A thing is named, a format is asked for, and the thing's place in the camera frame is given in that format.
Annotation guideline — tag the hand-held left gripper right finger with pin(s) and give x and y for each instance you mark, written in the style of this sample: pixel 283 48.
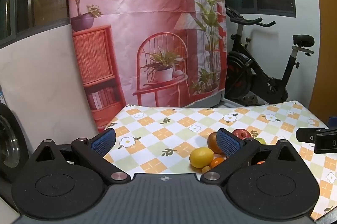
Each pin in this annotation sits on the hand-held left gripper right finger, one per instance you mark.
pixel 229 142

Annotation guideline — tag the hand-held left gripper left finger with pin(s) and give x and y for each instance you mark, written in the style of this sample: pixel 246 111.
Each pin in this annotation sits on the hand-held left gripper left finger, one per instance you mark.
pixel 102 142

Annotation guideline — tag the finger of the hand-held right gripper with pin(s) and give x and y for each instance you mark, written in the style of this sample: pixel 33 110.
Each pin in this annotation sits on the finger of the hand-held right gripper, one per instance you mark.
pixel 305 135

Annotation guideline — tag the large orange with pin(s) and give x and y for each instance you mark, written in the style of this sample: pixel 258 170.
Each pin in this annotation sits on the large orange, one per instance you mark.
pixel 217 162

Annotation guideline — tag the yellow lemon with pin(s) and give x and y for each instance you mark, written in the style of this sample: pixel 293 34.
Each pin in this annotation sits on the yellow lemon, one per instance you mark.
pixel 201 157

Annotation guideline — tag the small tan kiwi fruit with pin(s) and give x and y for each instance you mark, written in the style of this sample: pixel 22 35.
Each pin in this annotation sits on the small tan kiwi fruit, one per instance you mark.
pixel 206 168

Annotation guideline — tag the bright red apple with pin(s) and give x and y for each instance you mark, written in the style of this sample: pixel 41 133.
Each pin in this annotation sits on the bright red apple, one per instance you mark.
pixel 239 133

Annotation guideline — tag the brownish red apple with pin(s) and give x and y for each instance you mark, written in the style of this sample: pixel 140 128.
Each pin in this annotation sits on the brownish red apple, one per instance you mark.
pixel 212 142

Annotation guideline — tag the checked floral tablecloth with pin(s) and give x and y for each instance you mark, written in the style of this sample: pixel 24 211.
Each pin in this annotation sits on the checked floral tablecloth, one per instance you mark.
pixel 168 121

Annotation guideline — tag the black exercise bike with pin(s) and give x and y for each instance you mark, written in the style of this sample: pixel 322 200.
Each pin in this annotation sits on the black exercise bike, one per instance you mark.
pixel 244 69

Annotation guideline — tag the orange-brown door panel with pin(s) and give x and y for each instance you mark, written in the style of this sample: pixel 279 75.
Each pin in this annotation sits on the orange-brown door panel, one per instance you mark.
pixel 326 29

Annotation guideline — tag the printed red backdrop cloth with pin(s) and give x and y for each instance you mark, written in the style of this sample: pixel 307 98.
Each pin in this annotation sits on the printed red backdrop cloth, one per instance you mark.
pixel 147 16

